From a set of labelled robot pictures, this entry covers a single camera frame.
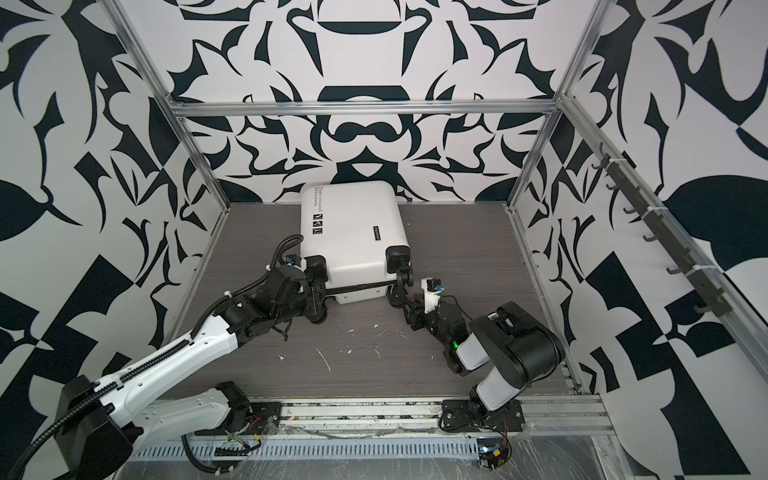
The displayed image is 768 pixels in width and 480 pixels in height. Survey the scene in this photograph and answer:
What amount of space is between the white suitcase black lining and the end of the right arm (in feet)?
0.34

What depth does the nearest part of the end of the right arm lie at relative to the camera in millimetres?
713

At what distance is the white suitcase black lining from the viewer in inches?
32.2
